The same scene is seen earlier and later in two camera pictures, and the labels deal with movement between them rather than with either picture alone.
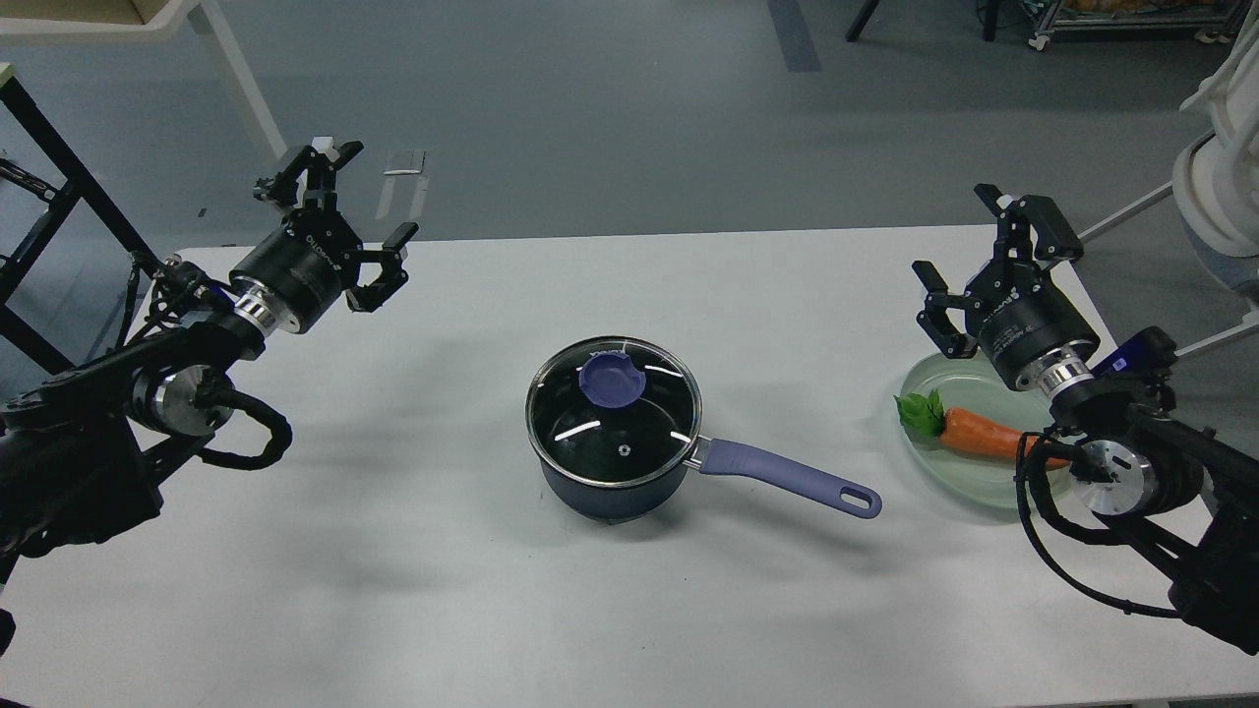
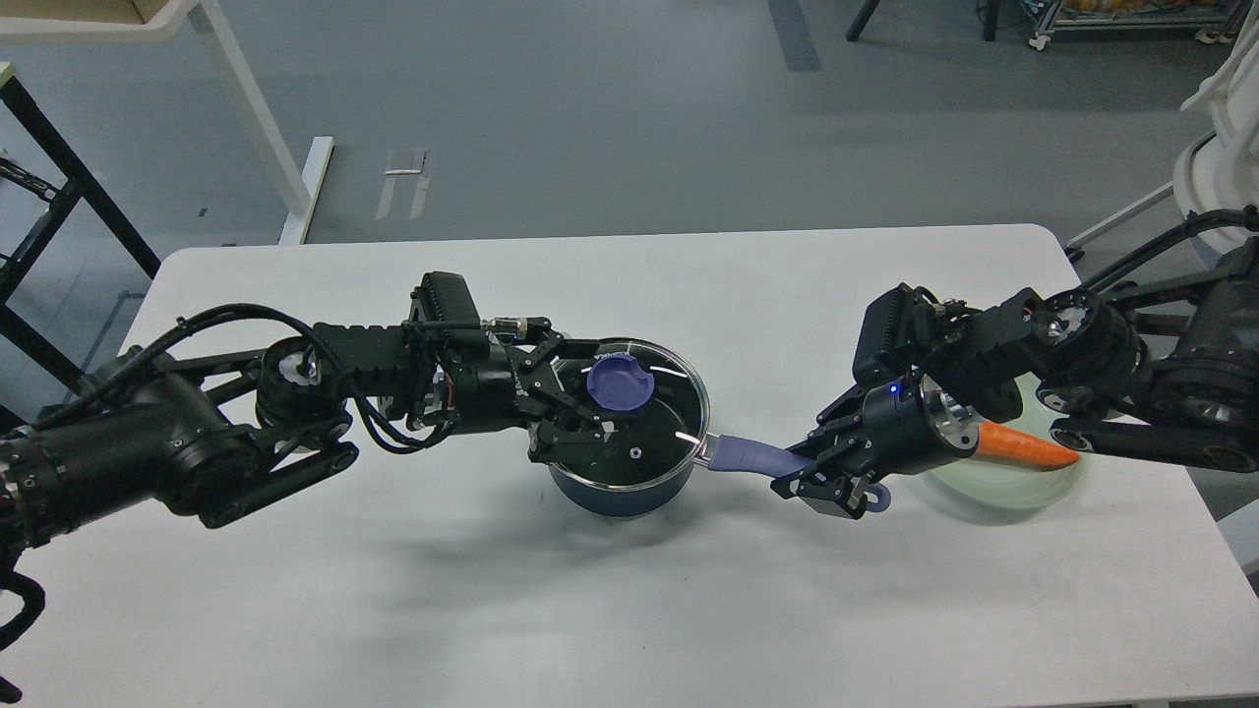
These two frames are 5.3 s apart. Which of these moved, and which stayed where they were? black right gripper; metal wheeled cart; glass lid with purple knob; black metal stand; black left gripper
Moved: black left gripper; black right gripper
Stayed: glass lid with purple knob; metal wheeled cart; black metal stand
